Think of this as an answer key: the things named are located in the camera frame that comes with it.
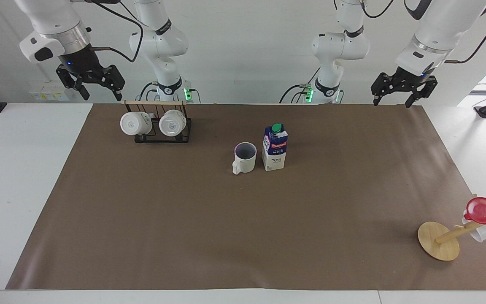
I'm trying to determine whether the white cup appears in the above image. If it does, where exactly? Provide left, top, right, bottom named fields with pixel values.
left=119, top=111, right=153, bottom=137
left=158, top=109, right=188, bottom=138
left=462, top=217, right=486, bottom=243

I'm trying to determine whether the black wire cup rack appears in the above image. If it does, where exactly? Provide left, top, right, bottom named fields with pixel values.
left=124, top=100, right=193, bottom=144

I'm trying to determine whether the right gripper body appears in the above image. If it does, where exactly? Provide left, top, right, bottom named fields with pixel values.
left=58, top=44, right=103, bottom=78

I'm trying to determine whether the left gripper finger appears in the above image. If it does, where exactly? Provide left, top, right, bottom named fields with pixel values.
left=371, top=72, right=398, bottom=106
left=404, top=76, right=438, bottom=109

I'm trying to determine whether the white mug with dark inside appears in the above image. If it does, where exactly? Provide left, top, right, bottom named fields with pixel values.
left=232, top=142, right=258, bottom=175

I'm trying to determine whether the white power strip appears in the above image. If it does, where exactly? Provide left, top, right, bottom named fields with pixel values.
left=29, top=86, right=71, bottom=102

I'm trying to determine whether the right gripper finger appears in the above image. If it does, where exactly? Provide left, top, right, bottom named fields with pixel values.
left=56, top=65, right=91, bottom=101
left=99, top=65, right=126, bottom=102

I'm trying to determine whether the wooden mug tree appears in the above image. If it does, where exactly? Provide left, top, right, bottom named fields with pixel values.
left=418, top=221, right=486, bottom=262

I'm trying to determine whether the black cable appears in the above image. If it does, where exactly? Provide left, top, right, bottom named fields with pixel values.
left=279, top=67, right=322, bottom=104
left=140, top=81, right=160, bottom=102
left=89, top=0, right=144, bottom=63
left=444, top=0, right=486, bottom=65
left=361, top=0, right=395, bottom=19

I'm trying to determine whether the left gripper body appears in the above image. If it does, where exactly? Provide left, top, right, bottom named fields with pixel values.
left=392, top=66, right=437, bottom=88

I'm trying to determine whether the blue and white milk carton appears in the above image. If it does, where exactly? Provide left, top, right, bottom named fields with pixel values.
left=262, top=123, right=289, bottom=172

